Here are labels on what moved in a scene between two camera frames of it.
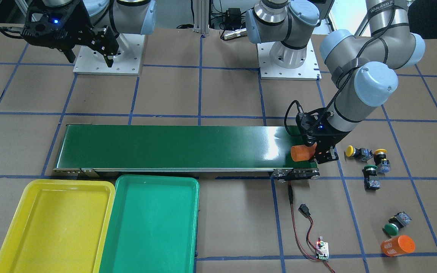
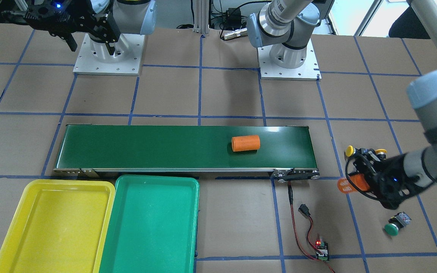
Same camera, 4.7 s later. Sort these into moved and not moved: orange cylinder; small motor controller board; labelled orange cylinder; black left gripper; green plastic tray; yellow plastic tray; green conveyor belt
Moved: black left gripper; orange cylinder; labelled orange cylinder
Not moved: green plastic tray; green conveyor belt; yellow plastic tray; small motor controller board
